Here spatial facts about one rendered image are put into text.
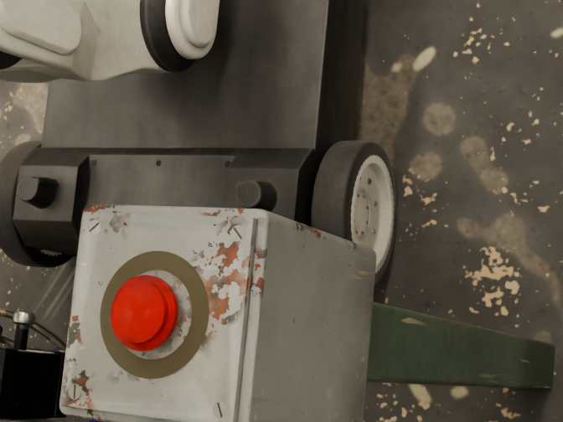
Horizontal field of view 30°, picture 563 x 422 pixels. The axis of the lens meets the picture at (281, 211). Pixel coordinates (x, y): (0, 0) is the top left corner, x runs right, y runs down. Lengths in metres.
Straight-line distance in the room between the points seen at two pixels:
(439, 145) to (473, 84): 0.10
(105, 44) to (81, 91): 0.32
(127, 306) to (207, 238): 0.05
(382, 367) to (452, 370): 0.19
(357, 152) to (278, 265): 0.81
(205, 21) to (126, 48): 0.13
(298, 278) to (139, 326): 0.09
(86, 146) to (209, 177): 0.23
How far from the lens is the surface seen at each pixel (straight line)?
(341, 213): 1.33
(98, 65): 1.28
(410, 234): 1.50
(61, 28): 1.14
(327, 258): 0.62
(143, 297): 0.55
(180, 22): 1.36
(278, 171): 1.36
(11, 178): 1.62
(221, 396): 0.54
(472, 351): 1.04
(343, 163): 1.35
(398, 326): 0.83
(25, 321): 0.88
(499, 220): 1.47
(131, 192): 1.49
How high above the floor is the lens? 1.41
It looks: 63 degrees down
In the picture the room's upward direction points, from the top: 70 degrees counter-clockwise
